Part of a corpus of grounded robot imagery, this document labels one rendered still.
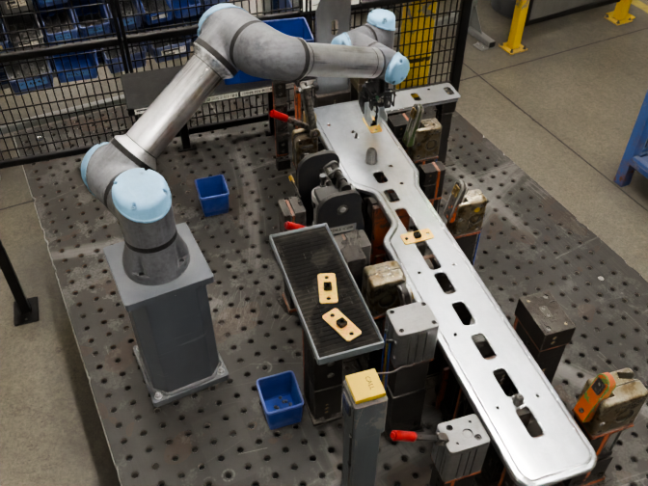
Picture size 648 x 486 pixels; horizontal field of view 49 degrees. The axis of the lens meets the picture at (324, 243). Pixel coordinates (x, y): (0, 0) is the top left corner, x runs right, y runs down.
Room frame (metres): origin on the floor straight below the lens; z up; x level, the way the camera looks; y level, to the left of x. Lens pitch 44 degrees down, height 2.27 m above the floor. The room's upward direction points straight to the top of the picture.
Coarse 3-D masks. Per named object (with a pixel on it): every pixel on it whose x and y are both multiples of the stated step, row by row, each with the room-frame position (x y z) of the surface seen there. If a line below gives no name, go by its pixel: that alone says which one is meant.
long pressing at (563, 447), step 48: (336, 144) 1.74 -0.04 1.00; (384, 144) 1.74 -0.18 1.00; (384, 240) 1.32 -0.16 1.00; (432, 240) 1.32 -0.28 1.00; (432, 288) 1.15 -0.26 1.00; (480, 288) 1.15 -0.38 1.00; (480, 384) 0.88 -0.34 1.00; (528, 384) 0.88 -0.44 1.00; (576, 432) 0.76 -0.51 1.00; (528, 480) 0.66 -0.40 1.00
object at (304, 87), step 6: (300, 84) 1.73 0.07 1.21; (306, 84) 1.74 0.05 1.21; (312, 84) 1.74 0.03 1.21; (300, 90) 1.72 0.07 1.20; (306, 90) 1.71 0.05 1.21; (306, 96) 1.71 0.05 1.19; (306, 102) 1.71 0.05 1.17; (306, 108) 1.71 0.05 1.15; (312, 108) 1.72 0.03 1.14; (306, 114) 1.73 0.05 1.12; (312, 114) 1.72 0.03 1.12; (306, 120) 1.75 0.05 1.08; (312, 120) 1.72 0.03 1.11; (312, 126) 1.72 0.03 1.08
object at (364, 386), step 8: (352, 376) 0.78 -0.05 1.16; (360, 376) 0.78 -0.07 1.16; (368, 376) 0.78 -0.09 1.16; (376, 376) 0.78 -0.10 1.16; (352, 384) 0.77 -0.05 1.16; (360, 384) 0.77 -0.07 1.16; (368, 384) 0.77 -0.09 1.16; (376, 384) 0.77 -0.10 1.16; (352, 392) 0.75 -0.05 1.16; (360, 392) 0.75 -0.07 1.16; (368, 392) 0.75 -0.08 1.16; (376, 392) 0.75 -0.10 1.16; (384, 392) 0.75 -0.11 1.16; (360, 400) 0.73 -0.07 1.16; (368, 400) 0.74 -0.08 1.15
